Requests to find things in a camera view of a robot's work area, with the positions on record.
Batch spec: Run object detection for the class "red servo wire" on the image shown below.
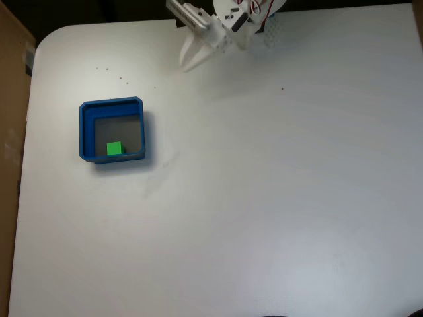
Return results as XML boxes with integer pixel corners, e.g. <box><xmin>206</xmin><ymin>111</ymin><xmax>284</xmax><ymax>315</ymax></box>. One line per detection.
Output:
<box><xmin>246</xmin><ymin>0</ymin><xmax>276</xmax><ymax>15</ymax></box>

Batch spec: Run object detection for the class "brown cardboard box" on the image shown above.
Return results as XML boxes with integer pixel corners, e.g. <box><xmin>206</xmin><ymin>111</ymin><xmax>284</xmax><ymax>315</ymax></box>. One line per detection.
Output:
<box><xmin>0</xmin><ymin>0</ymin><xmax>37</xmax><ymax>317</ymax></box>

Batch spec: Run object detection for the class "blue square box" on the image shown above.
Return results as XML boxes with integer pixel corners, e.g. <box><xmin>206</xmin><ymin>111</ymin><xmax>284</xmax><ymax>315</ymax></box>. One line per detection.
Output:
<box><xmin>79</xmin><ymin>96</ymin><xmax>147</xmax><ymax>165</ymax></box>

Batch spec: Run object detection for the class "silver camera box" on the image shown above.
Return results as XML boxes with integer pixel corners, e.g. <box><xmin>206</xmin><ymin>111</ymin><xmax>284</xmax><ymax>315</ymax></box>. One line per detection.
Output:
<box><xmin>165</xmin><ymin>0</ymin><xmax>216</xmax><ymax>33</ymax></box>

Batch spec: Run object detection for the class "green cube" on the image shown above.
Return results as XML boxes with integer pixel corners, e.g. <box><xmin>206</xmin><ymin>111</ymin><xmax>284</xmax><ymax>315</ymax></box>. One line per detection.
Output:
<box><xmin>106</xmin><ymin>141</ymin><xmax>126</xmax><ymax>157</ymax></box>

